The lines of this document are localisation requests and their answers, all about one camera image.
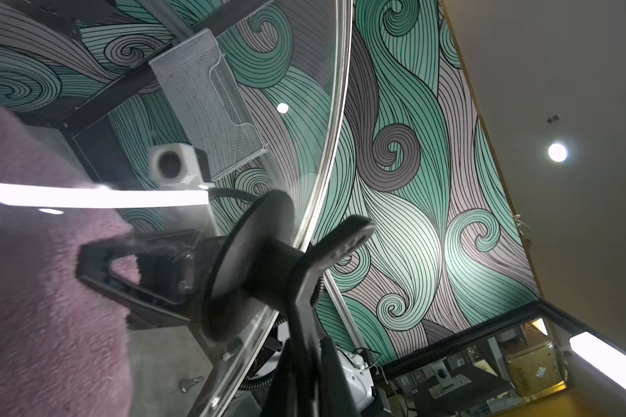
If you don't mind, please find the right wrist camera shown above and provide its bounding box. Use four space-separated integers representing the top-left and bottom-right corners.
148 142 213 190

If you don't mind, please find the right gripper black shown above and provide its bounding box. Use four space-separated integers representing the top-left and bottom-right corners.
77 229 224 330

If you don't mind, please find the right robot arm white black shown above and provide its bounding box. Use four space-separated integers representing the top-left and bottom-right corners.
77 217 374 416

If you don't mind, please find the small metal disc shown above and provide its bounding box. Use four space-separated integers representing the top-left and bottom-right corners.
179 375 205 393

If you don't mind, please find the clear plastic wall box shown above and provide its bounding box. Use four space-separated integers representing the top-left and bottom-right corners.
149 29 268 180

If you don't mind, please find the pink microfibre cloth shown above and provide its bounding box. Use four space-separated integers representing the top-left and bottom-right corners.
0 98 142 417

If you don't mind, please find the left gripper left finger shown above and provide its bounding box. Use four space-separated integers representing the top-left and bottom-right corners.
260 342 297 417

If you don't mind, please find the aluminium rail right wall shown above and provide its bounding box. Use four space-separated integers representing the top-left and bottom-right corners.
323 271 366 349

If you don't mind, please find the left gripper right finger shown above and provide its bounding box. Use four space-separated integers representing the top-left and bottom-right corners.
319 337 360 417

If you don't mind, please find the glass lid of black pan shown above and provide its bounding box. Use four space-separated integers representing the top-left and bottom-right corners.
0 1 363 416

